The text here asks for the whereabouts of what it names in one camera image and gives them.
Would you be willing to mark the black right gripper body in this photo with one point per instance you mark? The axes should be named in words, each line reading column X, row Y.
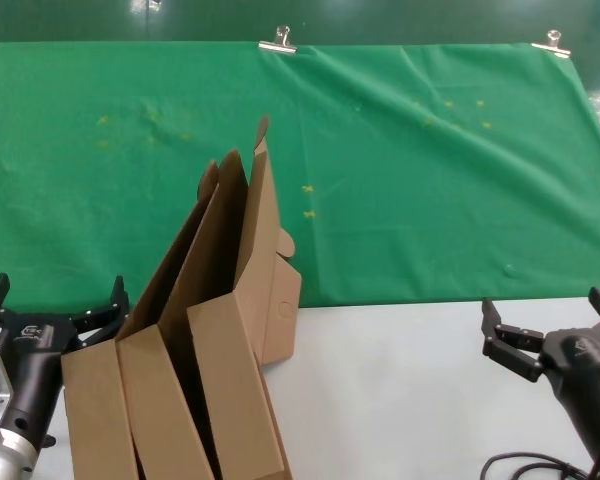
column 585, row 370

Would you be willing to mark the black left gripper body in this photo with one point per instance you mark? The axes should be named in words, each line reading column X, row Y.
column 35, row 360

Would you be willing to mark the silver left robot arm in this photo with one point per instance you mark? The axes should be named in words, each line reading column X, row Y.
column 5, row 457

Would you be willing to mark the green table cloth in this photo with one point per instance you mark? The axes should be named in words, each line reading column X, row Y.
column 405, row 175

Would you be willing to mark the silver binder clip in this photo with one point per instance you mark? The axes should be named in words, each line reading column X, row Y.
column 278, row 45
column 552, row 46

